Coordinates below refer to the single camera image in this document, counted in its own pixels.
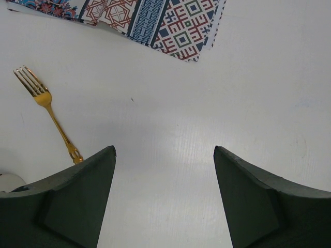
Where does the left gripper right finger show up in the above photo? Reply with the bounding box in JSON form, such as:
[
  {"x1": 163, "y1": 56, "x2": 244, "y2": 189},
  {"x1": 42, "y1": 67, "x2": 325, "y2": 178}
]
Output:
[{"x1": 214, "y1": 146, "x2": 330, "y2": 247}]

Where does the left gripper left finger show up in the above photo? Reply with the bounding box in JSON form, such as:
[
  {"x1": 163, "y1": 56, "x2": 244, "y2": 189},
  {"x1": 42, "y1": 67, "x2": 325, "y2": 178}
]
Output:
[{"x1": 1, "y1": 146, "x2": 116, "y2": 247}]

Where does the patterned cloth placemat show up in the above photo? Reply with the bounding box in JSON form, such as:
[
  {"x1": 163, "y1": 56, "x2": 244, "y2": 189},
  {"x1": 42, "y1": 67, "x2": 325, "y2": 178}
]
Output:
[{"x1": 7, "y1": 0, "x2": 226, "y2": 62}]

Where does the metal cup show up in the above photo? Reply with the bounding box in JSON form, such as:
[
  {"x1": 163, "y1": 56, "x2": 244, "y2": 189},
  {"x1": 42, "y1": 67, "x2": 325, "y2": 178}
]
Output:
[{"x1": 0, "y1": 173, "x2": 26, "y2": 192}]

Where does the gold fork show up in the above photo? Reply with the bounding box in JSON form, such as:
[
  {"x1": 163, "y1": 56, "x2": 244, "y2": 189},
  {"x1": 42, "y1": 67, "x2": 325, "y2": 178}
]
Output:
[{"x1": 12, "y1": 66, "x2": 84, "y2": 164}]

